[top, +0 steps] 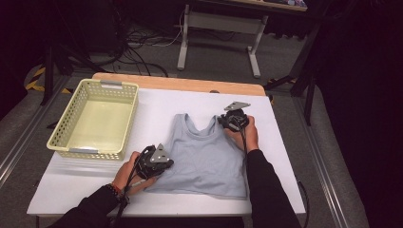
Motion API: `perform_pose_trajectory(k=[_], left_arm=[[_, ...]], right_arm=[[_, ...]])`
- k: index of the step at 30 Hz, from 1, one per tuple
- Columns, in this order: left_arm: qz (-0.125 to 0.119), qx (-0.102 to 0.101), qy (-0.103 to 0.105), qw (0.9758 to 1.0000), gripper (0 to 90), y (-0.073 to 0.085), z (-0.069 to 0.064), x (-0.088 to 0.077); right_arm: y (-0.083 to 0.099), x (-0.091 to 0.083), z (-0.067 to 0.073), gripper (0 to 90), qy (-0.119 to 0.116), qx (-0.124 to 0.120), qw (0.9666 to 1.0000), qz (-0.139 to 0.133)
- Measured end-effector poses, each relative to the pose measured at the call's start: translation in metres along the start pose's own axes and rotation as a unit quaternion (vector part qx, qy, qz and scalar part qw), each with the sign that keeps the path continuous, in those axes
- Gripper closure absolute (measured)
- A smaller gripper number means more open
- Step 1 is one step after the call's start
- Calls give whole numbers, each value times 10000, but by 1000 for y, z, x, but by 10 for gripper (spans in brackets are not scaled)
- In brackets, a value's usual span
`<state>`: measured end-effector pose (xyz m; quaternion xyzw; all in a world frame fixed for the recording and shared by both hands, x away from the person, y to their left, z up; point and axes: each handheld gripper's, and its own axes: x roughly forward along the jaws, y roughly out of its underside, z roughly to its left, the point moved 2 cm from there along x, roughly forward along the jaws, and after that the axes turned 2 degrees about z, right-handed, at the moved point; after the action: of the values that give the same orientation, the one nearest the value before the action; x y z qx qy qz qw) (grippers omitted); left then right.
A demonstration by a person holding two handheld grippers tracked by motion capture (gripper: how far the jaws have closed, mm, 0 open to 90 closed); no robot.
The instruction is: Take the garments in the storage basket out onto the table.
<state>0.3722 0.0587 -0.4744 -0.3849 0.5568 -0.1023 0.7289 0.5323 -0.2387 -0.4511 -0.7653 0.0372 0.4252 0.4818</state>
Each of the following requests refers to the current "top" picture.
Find black tripod stand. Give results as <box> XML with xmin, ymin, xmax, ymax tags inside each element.
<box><xmin>39</xmin><ymin>44</ymin><xmax>106</xmax><ymax>107</ymax></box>

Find yellow black floor tape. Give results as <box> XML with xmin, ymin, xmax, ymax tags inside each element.
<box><xmin>25</xmin><ymin>65</ymin><xmax>72</xmax><ymax>95</ymax></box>

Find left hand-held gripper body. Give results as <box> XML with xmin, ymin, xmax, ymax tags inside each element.
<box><xmin>135</xmin><ymin>142</ymin><xmax>169</xmax><ymax>181</ymax></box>

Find aluminium floor rail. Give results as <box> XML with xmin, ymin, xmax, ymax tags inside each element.
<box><xmin>0</xmin><ymin>75</ymin><xmax>69</xmax><ymax>188</ymax></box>
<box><xmin>291</xmin><ymin>96</ymin><xmax>353</xmax><ymax>228</ymax></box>

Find person's left hand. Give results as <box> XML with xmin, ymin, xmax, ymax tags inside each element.
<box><xmin>111</xmin><ymin>151</ymin><xmax>158</xmax><ymax>196</ymax></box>

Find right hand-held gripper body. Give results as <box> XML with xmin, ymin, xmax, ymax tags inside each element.
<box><xmin>221</xmin><ymin>101</ymin><xmax>251</xmax><ymax>132</ymax></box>

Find light blue tank top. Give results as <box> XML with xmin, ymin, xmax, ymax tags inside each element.
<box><xmin>144</xmin><ymin>112</ymin><xmax>250</xmax><ymax>200</ymax></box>

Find wooden table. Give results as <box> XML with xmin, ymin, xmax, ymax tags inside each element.
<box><xmin>91</xmin><ymin>71</ymin><xmax>266</xmax><ymax>97</ymax></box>

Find person's right hand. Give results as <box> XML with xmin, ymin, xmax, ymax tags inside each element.
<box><xmin>223</xmin><ymin>115</ymin><xmax>260</xmax><ymax>154</ymax></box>

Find black curtain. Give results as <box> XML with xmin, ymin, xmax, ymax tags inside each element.
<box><xmin>317</xmin><ymin>0</ymin><xmax>403</xmax><ymax>228</ymax></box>
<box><xmin>0</xmin><ymin>0</ymin><xmax>48</xmax><ymax>118</ymax></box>

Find bead bracelet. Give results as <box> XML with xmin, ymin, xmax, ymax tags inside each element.
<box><xmin>106</xmin><ymin>182</ymin><xmax>131</xmax><ymax>203</ymax></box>

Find left hand-held gripper cable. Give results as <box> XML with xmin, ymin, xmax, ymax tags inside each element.
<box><xmin>112</xmin><ymin>146</ymin><xmax>153</xmax><ymax>228</ymax></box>

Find black floor cable bundle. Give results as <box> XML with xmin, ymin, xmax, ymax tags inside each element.
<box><xmin>104</xmin><ymin>9</ymin><xmax>179</xmax><ymax>79</ymax></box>

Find black metal stand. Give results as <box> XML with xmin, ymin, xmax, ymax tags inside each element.
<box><xmin>262</xmin><ymin>18</ymin><xmax>321</xmax><ymax>126</ymax></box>

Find hand-held gripper cable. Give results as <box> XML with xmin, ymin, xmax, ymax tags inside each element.
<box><xmin>112</xmin><ymin>146</ymin><xmax>153</xmax><ymax>228</ymax></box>
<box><xmin>239</xmin><ymin>124</ymin><xmax>251</xmax><ymax>169</ymax></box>

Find white table cover sheet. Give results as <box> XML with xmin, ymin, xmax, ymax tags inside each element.
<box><xmin>27</xmin><ymin>87</ymin><xmax>307</xmax><ymax>218</ymax></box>

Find black cable at table edge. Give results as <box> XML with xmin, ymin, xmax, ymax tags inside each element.
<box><xmin>296</xmin><ymin>177</ymin><xmax>311</xmax><ymax>228</ymax></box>

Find pale yellow plastic basket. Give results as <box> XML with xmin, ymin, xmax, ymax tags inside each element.
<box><xmin>46</xmin><ymin>78</ymin><xmax>141</xmax><ymax>162</ymax></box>

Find white floor cable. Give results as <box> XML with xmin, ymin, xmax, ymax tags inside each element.
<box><xmin>139</xmin><ymin>9</ymin><xmax>187</xmax><ymax>48</ymax></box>

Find wooden desk with white legs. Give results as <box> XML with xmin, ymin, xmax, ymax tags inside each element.
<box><xmin>175</xmin><ymin>0</ymin><xmax>309</xmax><ymax>79</ymax></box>

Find right hand-held gripper cable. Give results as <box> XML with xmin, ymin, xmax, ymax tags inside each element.
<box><xmin>239</xmin><ymin>124</ymin><xmax>251</xmax><ymax>169</ymax></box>

